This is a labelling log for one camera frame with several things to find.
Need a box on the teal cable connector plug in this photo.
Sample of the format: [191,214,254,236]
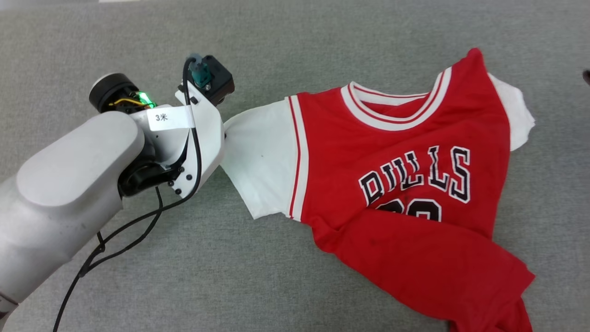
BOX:
[190,53,213,91]

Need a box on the white paper label tag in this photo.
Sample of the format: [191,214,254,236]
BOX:
[148,106,195,132]

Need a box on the grey fabric sofa seat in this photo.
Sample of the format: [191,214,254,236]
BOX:
[0,0,590,332]

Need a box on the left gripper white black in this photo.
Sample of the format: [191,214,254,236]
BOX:
[89,73,226,200]

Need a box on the red and white Bulls jersey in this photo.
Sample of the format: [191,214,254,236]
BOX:
[220,47,536,332]

